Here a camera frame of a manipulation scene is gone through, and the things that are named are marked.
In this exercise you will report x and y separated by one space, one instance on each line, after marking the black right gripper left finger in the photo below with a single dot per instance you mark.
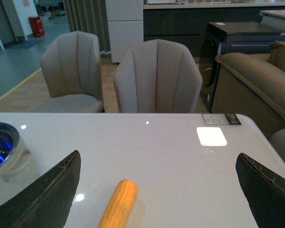
47 201

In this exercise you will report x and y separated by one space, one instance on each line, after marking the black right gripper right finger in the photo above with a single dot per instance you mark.
264 191

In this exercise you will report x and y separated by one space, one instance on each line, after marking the yellow corn cob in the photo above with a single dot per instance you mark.
120 205

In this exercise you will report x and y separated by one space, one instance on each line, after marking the white electric cooking pot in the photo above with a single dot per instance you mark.
18 168

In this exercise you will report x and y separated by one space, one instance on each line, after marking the table label sticker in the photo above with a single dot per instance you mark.
221 119

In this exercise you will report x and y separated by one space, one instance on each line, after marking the brown sofa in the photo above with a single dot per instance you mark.
253 85

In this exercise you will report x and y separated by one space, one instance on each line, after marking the beige chair left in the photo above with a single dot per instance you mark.
71 67

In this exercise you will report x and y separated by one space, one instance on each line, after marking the beige chair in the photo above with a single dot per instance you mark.
71 67
157 76

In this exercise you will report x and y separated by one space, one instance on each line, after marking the black washing machine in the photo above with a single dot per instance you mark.
228 37

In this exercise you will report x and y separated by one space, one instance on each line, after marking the beige chair middle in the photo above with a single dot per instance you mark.
157 76

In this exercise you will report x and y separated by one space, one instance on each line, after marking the red box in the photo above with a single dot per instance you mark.
36 26

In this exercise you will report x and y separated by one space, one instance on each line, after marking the grey curtain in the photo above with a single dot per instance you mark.
89 16

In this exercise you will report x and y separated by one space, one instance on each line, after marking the dark kitchen counter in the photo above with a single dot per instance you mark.
185 23

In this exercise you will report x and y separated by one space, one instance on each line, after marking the white refrigerator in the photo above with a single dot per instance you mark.
125 26

